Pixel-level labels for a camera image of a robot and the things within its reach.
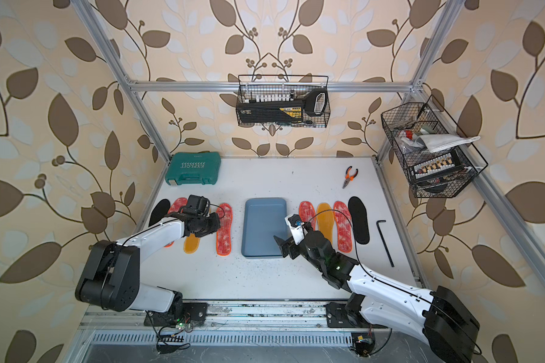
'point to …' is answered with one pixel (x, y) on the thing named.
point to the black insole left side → (160, 210)
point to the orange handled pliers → (348, 178)
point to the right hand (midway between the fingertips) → (286, 229)
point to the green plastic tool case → (202, 168)
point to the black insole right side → (359, 218)
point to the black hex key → (384, 241)
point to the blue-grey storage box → (263, 219)
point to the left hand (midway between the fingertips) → (220, 222)
